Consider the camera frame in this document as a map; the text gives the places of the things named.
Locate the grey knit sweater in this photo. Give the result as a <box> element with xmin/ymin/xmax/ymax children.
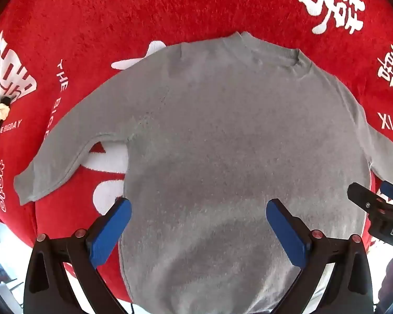
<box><xmin>15</xmin><ymin>33</ymin><xmax>393</xmax><ymax>313</ymax></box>

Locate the red wedding bedspread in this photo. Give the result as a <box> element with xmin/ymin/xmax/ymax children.
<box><xmin>0</xmin><ymin>0</ymin><xmax>393</xmax><ymax>305</ymax></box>

